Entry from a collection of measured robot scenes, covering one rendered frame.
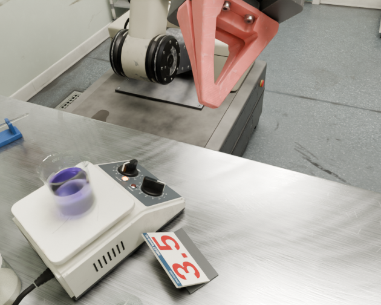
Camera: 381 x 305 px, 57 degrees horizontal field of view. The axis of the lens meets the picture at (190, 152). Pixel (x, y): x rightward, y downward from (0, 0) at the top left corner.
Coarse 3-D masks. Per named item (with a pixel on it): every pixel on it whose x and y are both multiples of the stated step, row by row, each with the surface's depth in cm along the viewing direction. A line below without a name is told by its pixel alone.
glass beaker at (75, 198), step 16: (48, 160) 41; (64, 160) 43; (80, 160) 42; (48, 176) 42; (80, 176) 40; (48, 192) 41; (64, 192) 39; (80, 192) 41; (64, 208) 41; (80, 208) 42
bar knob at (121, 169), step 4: (132, 160) 54; (136, 160) 54; (124, 164) 52; (128, 164) 52; (132, 164) 53; (136, 164) 54; (120, 168) 53; (124, 168) 52; (128, 168) 53; (132, 168) 54; (120, 172) 53; (124, 172) 52; (128, 172) 53; (132, 172) 53; (136, 172) 54; (128, 176) 53; (132, 176) 53
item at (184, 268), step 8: (152, 240) 46; (160, 240) 47; (168, 240) 48; (176, 240) 49; (160, 248) 46; (168, 248) 47; (176, 248) 48; (168, 256) 45; (176, 256) 46; (184, 256) 47; (176, 264) 44; (184, 264) 45; (192, 264) 46; (176, 272) 43; (184, 272) 44; (192, 272) 45; (200, 272) 46; (184, 280) 42; (192, 280) 43
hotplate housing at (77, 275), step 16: (128, 160) 58; (128, 192) 48; (144, 208) 46; (160, 208) 48; (176, 208) 51; (16, 224) 46; (128, 224) 45; (144, 224) 47; (160, 224) 50; (32, 240) 44; (96, 240) 43; (112, 240) 43; (128, 240) 46; (144, 240) 49; (80, 256) 41; (96, 256) 43; (112, 256) 45; (128, 256) 48; (48, 272) 44; (64, 272) 40; (80, 272) 42; (96, 272) 44; (64, 288) 43; (80, 288) 43
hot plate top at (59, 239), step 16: (96, 176) 48; (32, 192) 47; (96, 192) 46; (112, 192) 46; (16, 208) 45; (32, 208) 45; (48, 208) 45; (96, 208) 44; (112, 208) 44; (128, 208) 44; (32, 224) 43; (48, 224) 43; (64, 224) 43; (80, 224) 42; (96, 224) 42; (112, 224) 43; (48, 240) 41; (64, 240) 41; (80, 240) 41; (48, 256) 40; (64, 256) 39
